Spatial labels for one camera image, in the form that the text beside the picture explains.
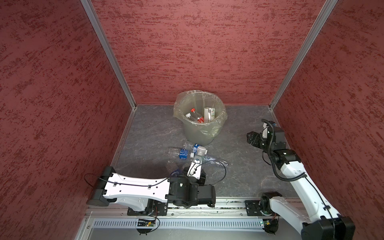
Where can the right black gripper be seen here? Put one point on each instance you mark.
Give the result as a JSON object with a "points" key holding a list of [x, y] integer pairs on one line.
{"points": [[257, 136]]}

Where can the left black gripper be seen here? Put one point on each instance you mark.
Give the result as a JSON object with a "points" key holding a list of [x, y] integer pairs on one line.
{"points": [[202, 180]]}

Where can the white label square bottle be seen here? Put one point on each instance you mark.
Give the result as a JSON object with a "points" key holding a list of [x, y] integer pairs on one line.
{"points": [[209, 114]]}

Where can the red label cola bottle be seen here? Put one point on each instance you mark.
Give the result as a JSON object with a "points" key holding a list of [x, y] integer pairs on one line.
{"points": [[197, 116]]}

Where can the small blue label bottle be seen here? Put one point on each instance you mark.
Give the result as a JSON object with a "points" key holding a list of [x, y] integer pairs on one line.
{"points": [[173, 169]]}

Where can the yellow label clear bottle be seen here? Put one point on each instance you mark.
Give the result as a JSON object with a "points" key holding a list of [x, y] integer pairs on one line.
{"points": [[201, 151]]}

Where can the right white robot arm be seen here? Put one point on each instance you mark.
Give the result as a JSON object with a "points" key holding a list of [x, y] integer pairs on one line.
{"points": [[322, 221]]}

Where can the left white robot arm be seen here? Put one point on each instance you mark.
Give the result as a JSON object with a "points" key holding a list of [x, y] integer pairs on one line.
{"points": [[140, 195]]}

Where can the green plastic waste bin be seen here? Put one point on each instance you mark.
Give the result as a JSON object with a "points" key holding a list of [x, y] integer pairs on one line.
{"points": [[196, 132]]}

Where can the clear plastic bin liner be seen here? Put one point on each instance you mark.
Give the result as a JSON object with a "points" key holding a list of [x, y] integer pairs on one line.
{"points": [[207, 126]]}

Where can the slim clear blue bottle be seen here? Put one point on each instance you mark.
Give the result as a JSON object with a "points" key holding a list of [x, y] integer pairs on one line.
{"points": [[207, 159]]}

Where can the blue label bottle left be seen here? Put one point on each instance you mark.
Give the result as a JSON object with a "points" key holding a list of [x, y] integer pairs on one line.
{"points": [[178, 154]]}

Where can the blue label bottle upper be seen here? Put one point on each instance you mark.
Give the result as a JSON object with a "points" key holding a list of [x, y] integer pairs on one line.
{"points": [[191, 147]]}

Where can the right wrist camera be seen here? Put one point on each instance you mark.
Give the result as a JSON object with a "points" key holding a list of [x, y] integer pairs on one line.
{"points": [[265, 129]]}

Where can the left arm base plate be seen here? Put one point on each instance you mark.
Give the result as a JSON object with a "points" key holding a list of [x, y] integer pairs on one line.
{"points": [[153, 208]]}

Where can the white slotted cable duct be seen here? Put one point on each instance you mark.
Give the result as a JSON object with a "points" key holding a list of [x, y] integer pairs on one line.
{"points": [[189, 224]]}

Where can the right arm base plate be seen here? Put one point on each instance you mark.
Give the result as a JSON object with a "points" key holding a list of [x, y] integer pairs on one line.
{"points": [[253, 209]]}

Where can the right aluminium corner post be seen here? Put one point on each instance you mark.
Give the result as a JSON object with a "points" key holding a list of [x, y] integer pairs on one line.
{"points": [[317, 26]]}

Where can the aluminium corner post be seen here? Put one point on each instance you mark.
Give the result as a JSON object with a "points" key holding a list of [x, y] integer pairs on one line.
{"points": [[317, 26], [97, 26]]}

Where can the left aluminium corner post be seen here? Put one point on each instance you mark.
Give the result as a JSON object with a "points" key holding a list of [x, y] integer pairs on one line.
{"points": [[97, 26]]}

